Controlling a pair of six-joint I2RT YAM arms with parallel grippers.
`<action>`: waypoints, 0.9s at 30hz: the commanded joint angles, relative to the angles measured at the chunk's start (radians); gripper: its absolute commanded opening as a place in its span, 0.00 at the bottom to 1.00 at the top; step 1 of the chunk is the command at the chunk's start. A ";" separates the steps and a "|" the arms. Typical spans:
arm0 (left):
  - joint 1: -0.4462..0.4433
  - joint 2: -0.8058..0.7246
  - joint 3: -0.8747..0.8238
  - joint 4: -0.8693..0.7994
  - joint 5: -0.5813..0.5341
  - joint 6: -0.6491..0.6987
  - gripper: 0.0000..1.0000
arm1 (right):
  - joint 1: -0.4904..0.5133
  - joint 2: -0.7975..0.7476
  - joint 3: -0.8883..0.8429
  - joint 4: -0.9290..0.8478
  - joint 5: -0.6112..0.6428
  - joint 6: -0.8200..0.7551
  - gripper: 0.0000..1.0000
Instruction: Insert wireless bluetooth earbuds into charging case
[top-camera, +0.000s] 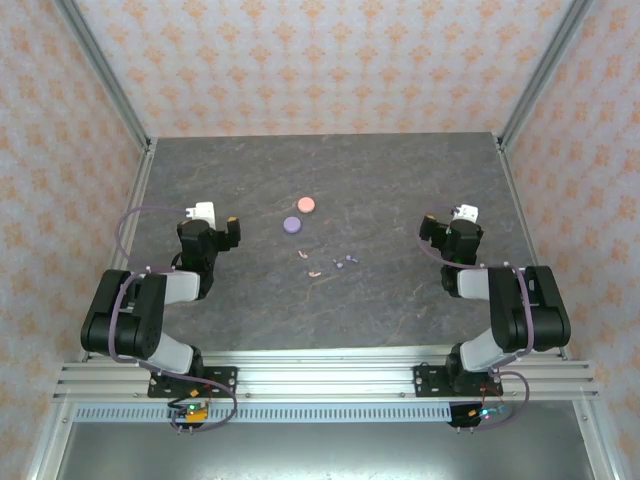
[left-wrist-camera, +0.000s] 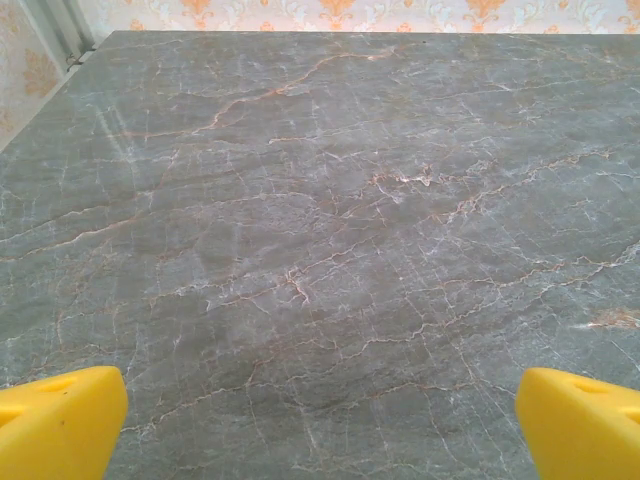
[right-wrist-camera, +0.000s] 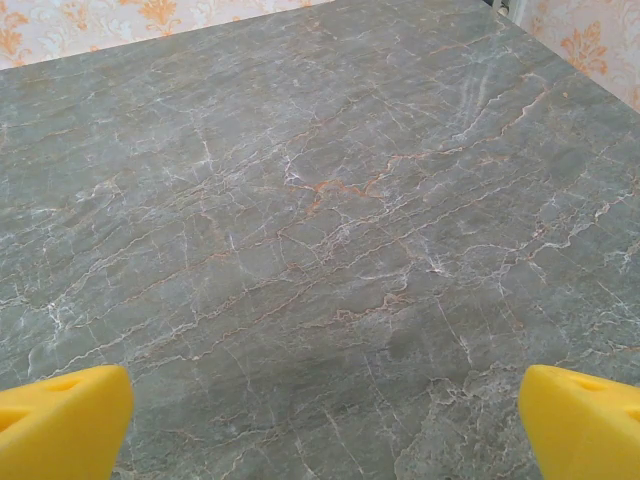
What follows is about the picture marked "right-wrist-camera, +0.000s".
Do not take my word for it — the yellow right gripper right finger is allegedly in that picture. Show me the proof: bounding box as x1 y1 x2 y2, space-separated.
520 364 640 480

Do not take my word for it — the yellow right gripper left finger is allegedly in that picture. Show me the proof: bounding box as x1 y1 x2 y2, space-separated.
0 364 136 480

